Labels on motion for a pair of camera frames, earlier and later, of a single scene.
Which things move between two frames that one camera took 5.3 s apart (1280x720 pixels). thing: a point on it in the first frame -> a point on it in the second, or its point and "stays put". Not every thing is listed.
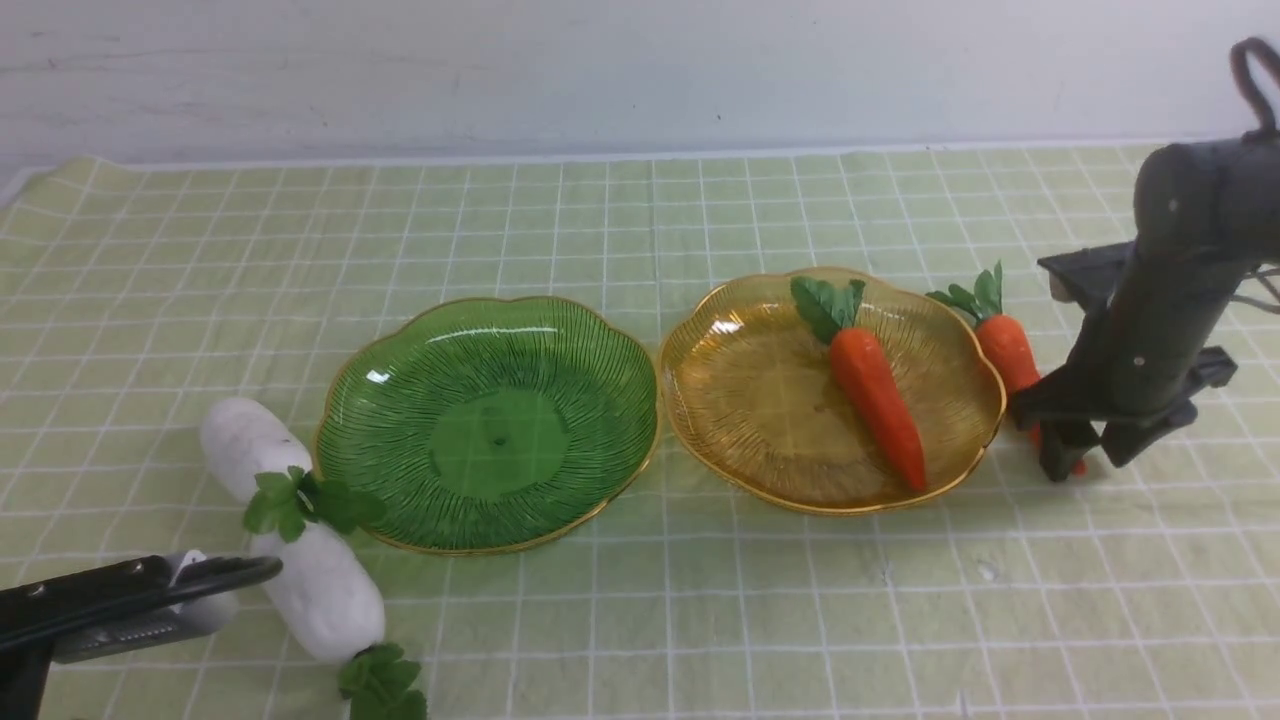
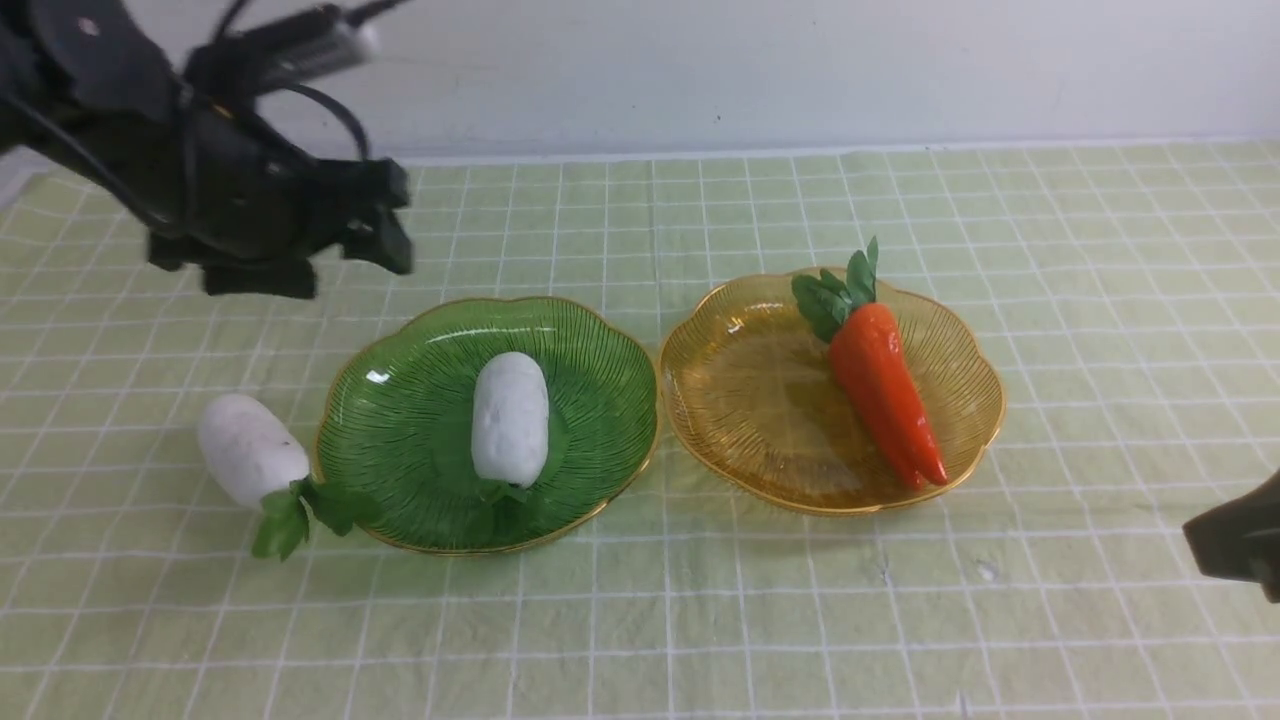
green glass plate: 486,426 stays put
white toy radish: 326,597 -> 510,425
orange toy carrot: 1003,334 -> 861,285
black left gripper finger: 29,607 -> 376,236
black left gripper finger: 24,672 -> 286,278
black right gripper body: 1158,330 -> 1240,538
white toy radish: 241,439 stays put
